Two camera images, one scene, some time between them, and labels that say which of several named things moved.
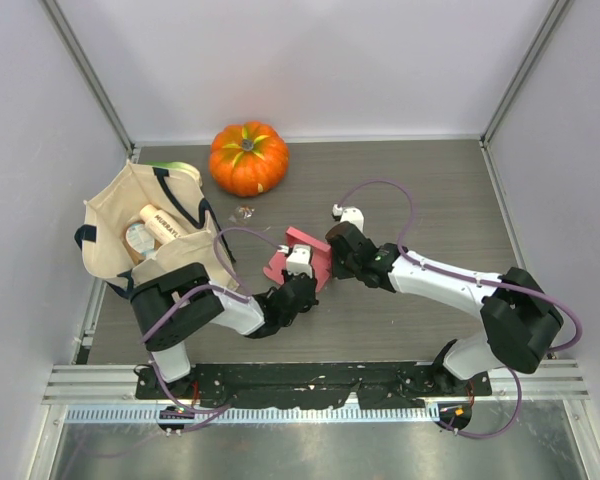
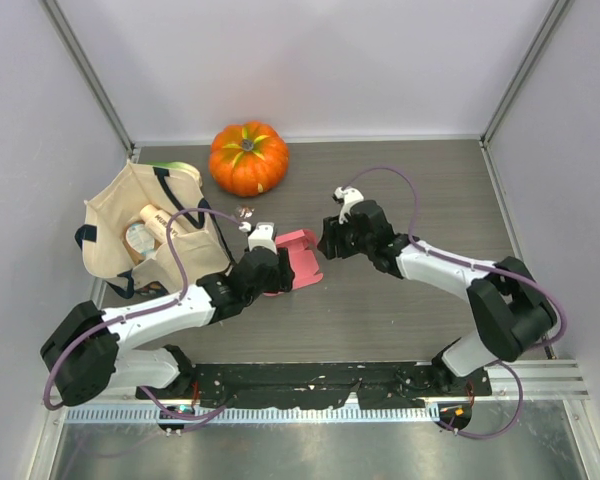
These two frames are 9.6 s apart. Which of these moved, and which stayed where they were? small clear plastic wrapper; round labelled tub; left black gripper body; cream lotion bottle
Moved: left black gripper body
Stayed: round labelled tub; cream lotion bottle; small clear plastic wrapper
